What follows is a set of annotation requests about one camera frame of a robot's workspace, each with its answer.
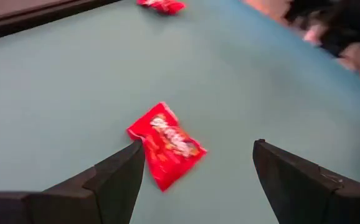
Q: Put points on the black rig frame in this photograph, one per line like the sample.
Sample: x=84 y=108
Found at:
x=43 y=18

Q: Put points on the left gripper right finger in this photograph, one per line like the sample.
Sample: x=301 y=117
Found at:
x=307 y=199

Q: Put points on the red candy pack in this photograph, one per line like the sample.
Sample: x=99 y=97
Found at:
x=170 y=146
x=162 y=4

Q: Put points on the green table mat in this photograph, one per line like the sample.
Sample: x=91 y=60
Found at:
x=74 y=93

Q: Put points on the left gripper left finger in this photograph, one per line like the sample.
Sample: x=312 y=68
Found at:
x=74 y=202

